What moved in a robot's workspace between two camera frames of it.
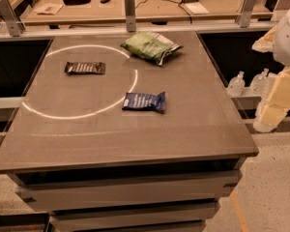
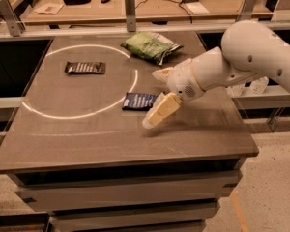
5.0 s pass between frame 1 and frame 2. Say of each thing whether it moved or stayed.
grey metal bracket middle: stayed
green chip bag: stayed
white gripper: moved
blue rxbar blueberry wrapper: stayed
